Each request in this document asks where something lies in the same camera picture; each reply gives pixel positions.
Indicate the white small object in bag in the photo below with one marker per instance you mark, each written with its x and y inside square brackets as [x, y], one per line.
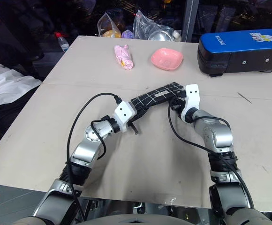
[177, 34]

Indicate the white cloth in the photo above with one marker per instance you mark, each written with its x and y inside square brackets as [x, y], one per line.
[7, 82]

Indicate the blue and black case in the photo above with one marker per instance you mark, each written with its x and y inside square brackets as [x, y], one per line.
[236, 44]

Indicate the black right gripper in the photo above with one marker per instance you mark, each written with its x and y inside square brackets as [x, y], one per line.
[178, 104]

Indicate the grey rounded housing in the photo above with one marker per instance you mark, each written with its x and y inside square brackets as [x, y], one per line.
[117, 219]

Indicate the clear bag with orange item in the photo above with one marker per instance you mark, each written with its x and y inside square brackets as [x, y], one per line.
[109, 21]

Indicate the pink plastic bowl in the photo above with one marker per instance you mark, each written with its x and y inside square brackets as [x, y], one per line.
[166, 58]

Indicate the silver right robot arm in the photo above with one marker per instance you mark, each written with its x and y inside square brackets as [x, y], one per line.
[218, 136]

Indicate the orange round object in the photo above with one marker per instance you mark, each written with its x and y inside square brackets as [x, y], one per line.
[111, 34]

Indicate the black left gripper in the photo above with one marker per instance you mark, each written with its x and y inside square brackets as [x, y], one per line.
[134, 119]

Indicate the steel bowl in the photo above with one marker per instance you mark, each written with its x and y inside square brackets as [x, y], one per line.
[160, 36]

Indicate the black grid pencil pouch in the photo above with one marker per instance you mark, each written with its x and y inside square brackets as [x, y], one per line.
[150, 98]

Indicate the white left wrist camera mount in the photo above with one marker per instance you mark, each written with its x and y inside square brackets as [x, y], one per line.
[124, 111]

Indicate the pink folded umbrella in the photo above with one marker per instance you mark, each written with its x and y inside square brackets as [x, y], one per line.
[124, 57]

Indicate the grey metal pole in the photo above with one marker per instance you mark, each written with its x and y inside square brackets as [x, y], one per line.
[190, 21]

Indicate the purple crumpled object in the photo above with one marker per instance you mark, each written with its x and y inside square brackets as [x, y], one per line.
[127, 34]

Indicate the red-capped water bottle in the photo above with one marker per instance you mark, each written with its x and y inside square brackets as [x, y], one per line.
[62, 43]

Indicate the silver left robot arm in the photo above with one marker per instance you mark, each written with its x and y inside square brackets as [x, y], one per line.
[86, 150]

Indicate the clear bag with steel bowl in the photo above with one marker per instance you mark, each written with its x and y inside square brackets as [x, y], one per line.
[147, 24]

